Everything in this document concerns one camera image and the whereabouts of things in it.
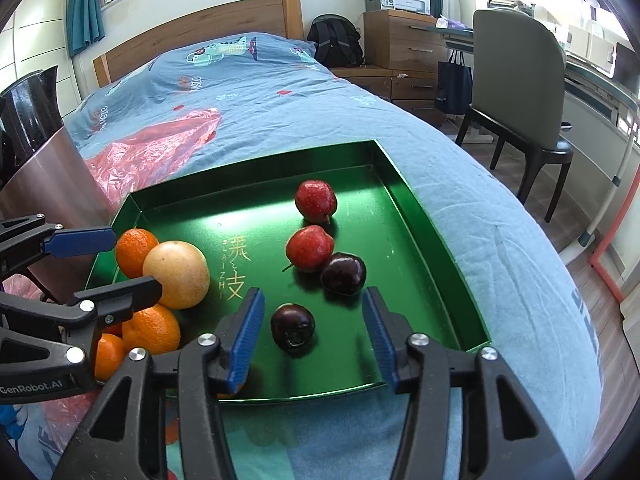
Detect large orange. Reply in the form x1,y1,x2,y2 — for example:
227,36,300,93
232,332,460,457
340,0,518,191
122,304,181,356

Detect pale yellow grapefruit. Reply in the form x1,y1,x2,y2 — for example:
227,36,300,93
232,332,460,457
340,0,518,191
142,240,210,310

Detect dark plum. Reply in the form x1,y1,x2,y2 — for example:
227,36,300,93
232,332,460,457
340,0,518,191
320,252,367,297
270,304,316,353

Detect red apple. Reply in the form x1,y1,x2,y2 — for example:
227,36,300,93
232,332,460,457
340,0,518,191
102,323,122,338
283,226,334,272
294,180,337,224

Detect black steel electric kettle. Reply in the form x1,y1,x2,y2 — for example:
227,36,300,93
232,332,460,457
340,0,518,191
0,64,120,304

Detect pink plastic sheet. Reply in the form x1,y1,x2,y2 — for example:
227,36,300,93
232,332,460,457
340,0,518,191
0,106,224,453

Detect white wardrobe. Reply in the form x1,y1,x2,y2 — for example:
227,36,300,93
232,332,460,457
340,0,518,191
1,0,81,118

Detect teal curtain left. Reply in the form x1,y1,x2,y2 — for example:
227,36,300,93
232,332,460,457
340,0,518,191
66,0,105,58

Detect green metal tray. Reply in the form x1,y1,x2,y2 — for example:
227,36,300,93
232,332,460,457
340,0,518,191
113,141,490,403

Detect blue patterned bed cover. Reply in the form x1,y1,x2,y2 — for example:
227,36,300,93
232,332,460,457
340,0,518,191
65,34,603,479

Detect wooden headboard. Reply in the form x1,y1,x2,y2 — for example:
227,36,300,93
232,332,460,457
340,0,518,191
93,0,305,88

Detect dark blue tote bag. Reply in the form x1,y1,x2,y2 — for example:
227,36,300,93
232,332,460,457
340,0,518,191
435,50,473,115

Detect low wooden nightstand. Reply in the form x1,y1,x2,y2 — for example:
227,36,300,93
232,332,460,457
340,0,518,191
331,65,446,127

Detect black backpack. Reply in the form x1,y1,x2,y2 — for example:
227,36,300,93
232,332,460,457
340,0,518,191
307,14,363,68

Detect grey chair black legs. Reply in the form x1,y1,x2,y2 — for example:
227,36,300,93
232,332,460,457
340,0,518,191
456,8,574,222

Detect black computer monitor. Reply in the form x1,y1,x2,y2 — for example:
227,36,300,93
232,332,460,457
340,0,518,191
613,42,640,96

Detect wooden drawer cabinet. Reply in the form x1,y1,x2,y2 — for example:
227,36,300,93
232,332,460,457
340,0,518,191
362,10,449,73

